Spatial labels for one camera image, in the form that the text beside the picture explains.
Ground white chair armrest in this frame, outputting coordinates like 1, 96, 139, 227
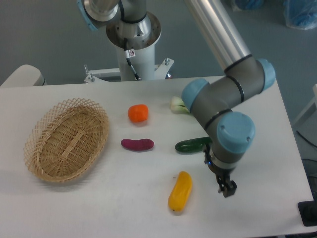
0, 64, 47, 88

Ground blue plastic bag left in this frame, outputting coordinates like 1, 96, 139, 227
231, 0, 264, 11

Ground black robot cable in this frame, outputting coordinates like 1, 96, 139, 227
123, 37, 142, 81

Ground white furniture at right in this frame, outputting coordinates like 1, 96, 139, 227
291, 84, 317, 127

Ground black device at edge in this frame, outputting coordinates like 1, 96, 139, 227
298, 201, 317, 227

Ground green cucumber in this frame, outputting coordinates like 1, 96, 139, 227
175, 136, 212, 154

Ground woven wicker basket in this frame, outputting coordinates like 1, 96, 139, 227
24, 98, 109, 182

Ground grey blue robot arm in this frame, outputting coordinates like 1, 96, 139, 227
77, 0, 275, 197

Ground purple sweet potato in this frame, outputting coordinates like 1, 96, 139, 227
121, 138, 154, 151

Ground blue plastic bag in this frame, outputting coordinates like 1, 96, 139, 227
231, 0, 264, 11
283, 0, 317, 30

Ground orange tomato toy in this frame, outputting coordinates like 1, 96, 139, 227
128, 104, 149, 123

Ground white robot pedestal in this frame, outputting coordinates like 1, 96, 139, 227
84, 12, 174, 83

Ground black floor cable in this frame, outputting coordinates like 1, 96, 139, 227
296, 129, 317, 147

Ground green bok choy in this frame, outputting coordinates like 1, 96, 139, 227
169, 96, 191, 115

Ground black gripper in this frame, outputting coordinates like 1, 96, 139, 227
203, 144, 237, 198

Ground yellow mango toy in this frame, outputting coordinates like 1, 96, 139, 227
168, 171, 193, 212

